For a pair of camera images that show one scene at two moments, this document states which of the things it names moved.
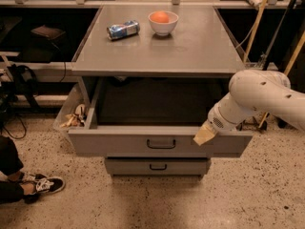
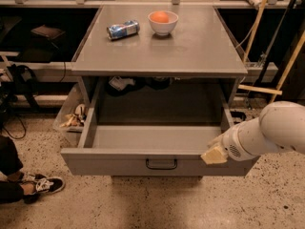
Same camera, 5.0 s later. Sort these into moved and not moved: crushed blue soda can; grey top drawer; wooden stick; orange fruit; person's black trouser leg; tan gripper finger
Moved: grey top drawer; tan gripper finger
Not moved: person's black trouser leg; orange fruit; wooden stick; crushed blue soda can
